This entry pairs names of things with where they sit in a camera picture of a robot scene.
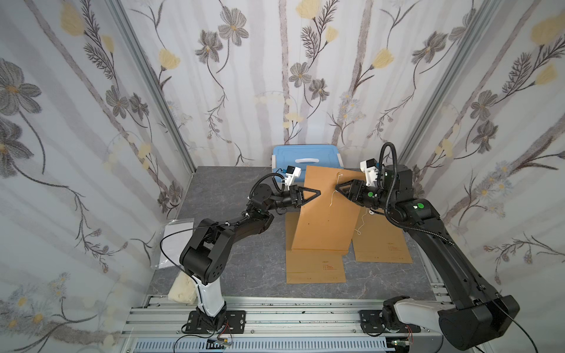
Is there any kraft file bag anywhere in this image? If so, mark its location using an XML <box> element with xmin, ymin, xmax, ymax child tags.
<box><xmin>353</xmin><ymin>208</ymin><xmax>413</xmax><ymax>264</ymax></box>
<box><xmin>285</xmin><ymin>213</ymin><xmax>346</xmax><ymax>284</ymax></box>
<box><xmin>291</xmin><ymin>166</ymin><xmax>365</xmax><ymax>254</ymax></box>

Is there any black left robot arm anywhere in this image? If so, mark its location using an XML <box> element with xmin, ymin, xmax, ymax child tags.
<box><xmin>180</xmin><ymin>183</ymin><xmax>321</xmax><ymax>325</ymax></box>

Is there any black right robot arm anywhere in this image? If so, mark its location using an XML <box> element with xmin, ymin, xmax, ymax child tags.
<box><xmin>335</xmin><ymin>166</ymin><xmax>519</xmax><ymax>351</ymax></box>

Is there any clear plastic bag white card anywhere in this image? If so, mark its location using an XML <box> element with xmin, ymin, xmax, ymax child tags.
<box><xmin>151</xmin><ymin>219</ymin><xmax>195</xmax><ymax>270</ymax></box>

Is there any blue lidded storage box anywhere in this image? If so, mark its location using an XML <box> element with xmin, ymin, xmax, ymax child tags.
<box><xmin>272</xmin><ymin>144</ymin><xmax>344</xmax><ymax>171</ymax></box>

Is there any crumpled white foam piece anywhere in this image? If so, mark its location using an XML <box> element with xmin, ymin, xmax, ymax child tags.
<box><xmin>167</xmin><ymin>272</ymin><xmax>197</xmax><ymax>304</ymax></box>

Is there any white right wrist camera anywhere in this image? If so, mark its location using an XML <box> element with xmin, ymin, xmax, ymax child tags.
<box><xmin>360</xmin><ymin>158</ymin><xmax>379</xmax><ymax>187</ymax></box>

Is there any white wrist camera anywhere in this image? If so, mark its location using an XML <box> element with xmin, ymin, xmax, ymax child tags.
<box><xmin>284</xmin><ymin>166</ymin><xmax>302</xmax><ymax>189</ymax></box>
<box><xmin>360</xmin><ymin>158</ymin><xmax>379</xmax><ymax>187</ymax></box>

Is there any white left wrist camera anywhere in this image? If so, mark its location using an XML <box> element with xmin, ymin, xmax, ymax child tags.
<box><xmin>284</xmin><ymin>166</ymin><xmax>302</xmax><ymax>189</ymax></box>

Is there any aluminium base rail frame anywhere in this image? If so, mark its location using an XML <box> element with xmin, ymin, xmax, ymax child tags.
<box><xmin>114</xmin><ymin>296</ymin><xmax>456</xmax><ymax>352</ymax></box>

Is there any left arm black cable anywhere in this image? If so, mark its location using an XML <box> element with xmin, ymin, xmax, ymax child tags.
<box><xmin>158</xmin><ymin>223</ymin><xmax>213</xmax><ymax>279</ymax></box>

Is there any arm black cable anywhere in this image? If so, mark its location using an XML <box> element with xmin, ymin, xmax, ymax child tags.
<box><xmin>485</xmin><ymin>295</ymin><xmax>540</xmax><ymax>353</ymax></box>
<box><xmin>158</xmin><ymin>223</ymin><xmax>213</xmax><ymax>279</ymax></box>

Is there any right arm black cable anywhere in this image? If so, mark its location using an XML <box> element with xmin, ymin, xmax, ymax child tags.
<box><xmin>485</xmin><ymin>295</ymin><xmax>540</xmax><ymax>353</ymax></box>

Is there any white slotted cable duct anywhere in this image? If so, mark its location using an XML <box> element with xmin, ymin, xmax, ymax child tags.
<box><xmin>130</xmin><ymin>337</ymin><xmax>395</xmax><ymax>352</ymax></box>

